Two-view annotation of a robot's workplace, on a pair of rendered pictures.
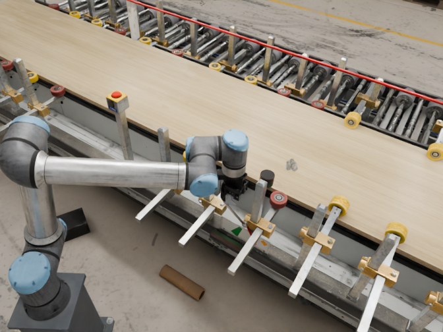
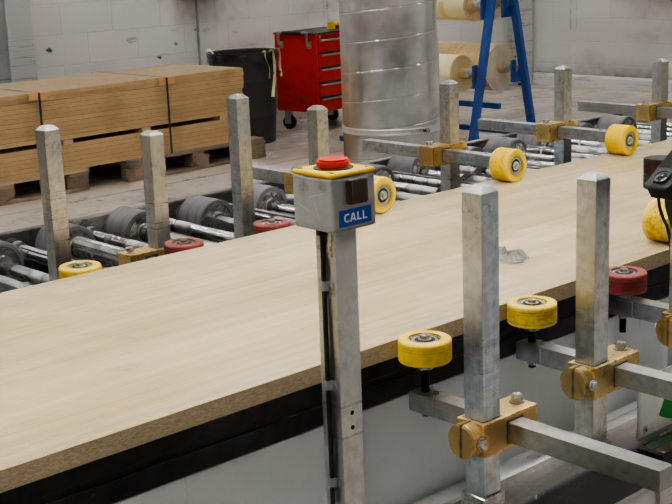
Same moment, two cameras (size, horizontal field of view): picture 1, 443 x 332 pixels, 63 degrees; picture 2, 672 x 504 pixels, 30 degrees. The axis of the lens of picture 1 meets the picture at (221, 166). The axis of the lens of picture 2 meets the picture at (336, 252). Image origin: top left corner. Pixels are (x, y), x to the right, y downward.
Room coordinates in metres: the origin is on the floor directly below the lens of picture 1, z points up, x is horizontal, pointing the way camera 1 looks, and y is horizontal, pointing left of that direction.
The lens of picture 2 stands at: (0.91, 1.88, 1.48)
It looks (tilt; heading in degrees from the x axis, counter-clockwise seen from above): 14 degrees down; 288
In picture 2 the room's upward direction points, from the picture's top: 2 degrees counter-clockwise
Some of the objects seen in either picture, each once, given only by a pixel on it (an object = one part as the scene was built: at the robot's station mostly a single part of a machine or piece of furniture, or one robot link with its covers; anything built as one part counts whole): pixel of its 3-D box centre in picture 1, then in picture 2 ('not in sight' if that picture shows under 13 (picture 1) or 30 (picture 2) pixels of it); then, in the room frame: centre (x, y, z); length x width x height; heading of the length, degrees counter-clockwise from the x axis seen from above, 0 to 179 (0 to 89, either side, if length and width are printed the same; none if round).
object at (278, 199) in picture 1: (277, 204); (623, 300); (1.08, -0.27, 0.85); 0.08 x 0.08 x 0.11
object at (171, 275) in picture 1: (182, 282); not in sight; (1.06, 0.20, 0.04); 0.30 x 0.08 x 0.08; 60
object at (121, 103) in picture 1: (117, 102); (334, 199); (1.35, 0.49, 1.18); 0.07 x 0.07 x 0.08; 60
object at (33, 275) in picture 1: (35, 276); not in sight; (0.68, 0.73, 0.79); 0.17 x 0.15 x 0.18; 7
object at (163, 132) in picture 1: (166, 165); (481, 357); (1.22, 0.27, 0.92); 0.03 x 0.03 x 0.48; 60
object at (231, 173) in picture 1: (234, 165); not in sight; (0.95, -0.05, 1.22); 0.10 x 0.09 x 0.05; 150
